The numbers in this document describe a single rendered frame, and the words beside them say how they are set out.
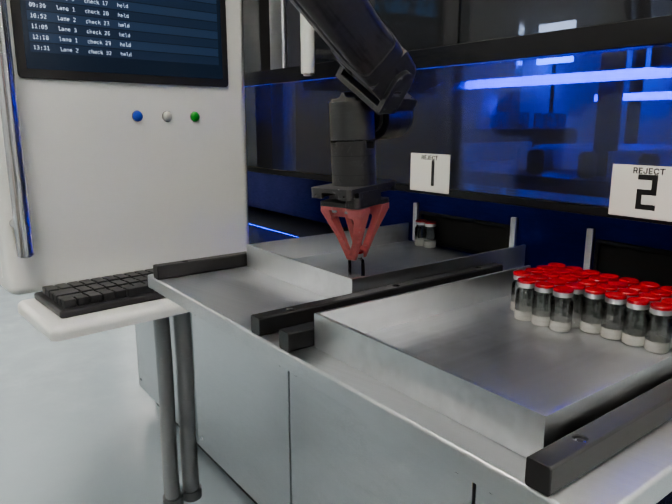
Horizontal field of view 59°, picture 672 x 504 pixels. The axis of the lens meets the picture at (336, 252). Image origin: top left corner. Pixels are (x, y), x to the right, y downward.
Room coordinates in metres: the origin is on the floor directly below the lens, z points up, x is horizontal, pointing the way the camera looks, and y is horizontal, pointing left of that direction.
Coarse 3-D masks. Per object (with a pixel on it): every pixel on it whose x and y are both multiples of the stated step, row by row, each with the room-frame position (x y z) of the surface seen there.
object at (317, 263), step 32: (256, 256) 0.87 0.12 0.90; (288, 256) 0.93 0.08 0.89; (320, 256) 0.95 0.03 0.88; (384, 256) 0.95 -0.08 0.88; (416, 256) 0.95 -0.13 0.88; (448, 256) 0.95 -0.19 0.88; (480, 256) 0.82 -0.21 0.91; (512, 256) 0.87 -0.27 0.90; (320, 288) 0.73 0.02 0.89; (352, 288) 0.68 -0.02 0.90
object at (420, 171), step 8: (416, 160) 0.97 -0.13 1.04; (424, 160) 0.95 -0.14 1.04; (440, 160) 0.92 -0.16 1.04; (448, 160) 0.91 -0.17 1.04; (416, 168) 0.96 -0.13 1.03; (424, 168) 0.95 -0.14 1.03; (440, 168) 0.92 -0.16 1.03; (448, 168) 0.91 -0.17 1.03; (416, 176) 0.96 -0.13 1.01; (424, 176) 0.95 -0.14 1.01; (440, 176) 0.92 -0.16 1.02; (448, 176) 0.91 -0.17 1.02; (416, 184) 0.96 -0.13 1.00; (424, 184) 0.95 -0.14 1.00; (440, 184) 0.92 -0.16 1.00; (448, 184) 0.91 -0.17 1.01; (440, 192) 0.92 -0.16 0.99; (448, 192) 0.91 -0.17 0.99
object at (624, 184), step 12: (624, 168) 0.69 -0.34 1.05; (636, 168) 0.68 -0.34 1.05; (648, 168) 0.67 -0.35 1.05; (660, 168) 0.66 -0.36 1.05; (612, 180) 0.70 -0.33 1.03; (624, 180) 0.69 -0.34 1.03; (636, 180) 0.68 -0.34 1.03; (648, 180) 0.67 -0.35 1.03; (660, 180) 0.66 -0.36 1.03; (612, 192) 0.70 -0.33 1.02; (624, 192) 0.69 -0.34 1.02; (636, 192) 0.68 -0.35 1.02; (660, 192) 0.66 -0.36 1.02; (612, 204) 0.70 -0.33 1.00; (624, 204) 0.69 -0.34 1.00; (648, 204) 0.67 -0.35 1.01; (660, 204) 0.66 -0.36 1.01; (636, 216) 0.68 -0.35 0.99; (648, 216) 0.67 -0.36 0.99; (660, 216) 0.66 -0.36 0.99
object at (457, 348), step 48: (432, 288) 0.65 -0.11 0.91; (480, 288) 0.69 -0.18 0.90; (336, 336) 0.52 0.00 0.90; (384, 336) 0.58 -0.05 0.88; (432, 336) 0.58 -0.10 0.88; (480, 336) 0.58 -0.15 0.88; (528, 336) 0.58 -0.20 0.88; (576, 336) 0.58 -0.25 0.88; (432, 384) 0.42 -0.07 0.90; (480, 384) 0.39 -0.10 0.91; (528, 384) 0.46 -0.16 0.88; (576, 384) 0.46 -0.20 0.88; (624, 384) 0.40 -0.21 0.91; (480, 432) 0.39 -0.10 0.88; (528, 432) 0.35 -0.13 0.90
